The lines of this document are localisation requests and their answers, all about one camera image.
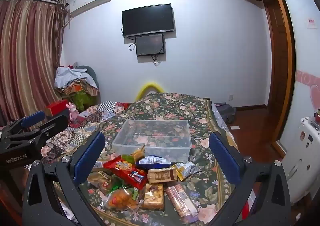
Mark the red snack packet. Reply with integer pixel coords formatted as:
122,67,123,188
104,156,148,190

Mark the red box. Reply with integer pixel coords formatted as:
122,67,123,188
44,100,70,117

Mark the pink and brown striped packet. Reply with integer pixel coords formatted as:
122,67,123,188
165,184,199,224

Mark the brown striped wafer packet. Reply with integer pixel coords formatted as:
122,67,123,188
147,166,178,183

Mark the green patterned cloth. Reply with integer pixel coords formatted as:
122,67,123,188
72,90,97,112

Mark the yellow hoop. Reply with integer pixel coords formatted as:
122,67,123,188
136,81,166,102

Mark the clear cracker packet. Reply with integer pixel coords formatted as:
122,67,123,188
143,183,165,211

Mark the beige snack packet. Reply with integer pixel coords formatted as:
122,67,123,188
87,170,113,191

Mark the small black wall monitor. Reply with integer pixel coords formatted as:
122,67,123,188
135,33,165,57

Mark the pink plush toy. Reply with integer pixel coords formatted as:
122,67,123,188
66,102,80,122

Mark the patchwork quilt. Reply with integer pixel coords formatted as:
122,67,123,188
25,101,131,166

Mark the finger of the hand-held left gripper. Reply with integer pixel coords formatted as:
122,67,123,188
7,115,69,150
0,110,46,139

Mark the orange ball snack bag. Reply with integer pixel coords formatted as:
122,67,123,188
104,188,144,210

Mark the striped red and gold curtain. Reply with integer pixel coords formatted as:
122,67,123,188
0,0,67,128

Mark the grey-white crumpled cloth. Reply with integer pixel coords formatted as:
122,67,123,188
54,65,98,89

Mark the white appliance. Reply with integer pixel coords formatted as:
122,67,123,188
282,115,320,204

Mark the green floral blanket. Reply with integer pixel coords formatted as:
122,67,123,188
45,92,250,226

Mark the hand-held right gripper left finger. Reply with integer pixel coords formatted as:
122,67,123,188
22,131,107,226

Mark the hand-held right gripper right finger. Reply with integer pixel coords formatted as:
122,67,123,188
208,131,292,226

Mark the yellow and silver snack packet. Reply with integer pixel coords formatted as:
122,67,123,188
174,161,202,182

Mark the wooden door frame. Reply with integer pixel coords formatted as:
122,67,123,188
260,0,297,159

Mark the grey bag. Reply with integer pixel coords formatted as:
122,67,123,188
212,102,237,124

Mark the golden snack packet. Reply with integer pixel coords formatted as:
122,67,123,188
132,145,146,163

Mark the blue and white snack packet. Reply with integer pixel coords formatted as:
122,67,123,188
136,155,173,169

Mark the white air conditioner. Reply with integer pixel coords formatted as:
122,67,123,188
66,0,111,15

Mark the green and yellow jelly packet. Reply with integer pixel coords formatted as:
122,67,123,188
120,155,137,166

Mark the patterned folded cloth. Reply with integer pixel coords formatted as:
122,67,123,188
61,80,98,98

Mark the pink heart wall sticker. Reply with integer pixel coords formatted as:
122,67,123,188
296,70,320,117

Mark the black wall television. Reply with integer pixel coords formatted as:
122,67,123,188
122,3,175,38

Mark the printed white bed sheet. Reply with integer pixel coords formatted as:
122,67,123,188
211,103,231,132

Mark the dark green chair back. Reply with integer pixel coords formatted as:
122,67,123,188
75,65,101,93

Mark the clear plastic storage box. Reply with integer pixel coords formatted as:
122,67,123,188
112,119,192,164

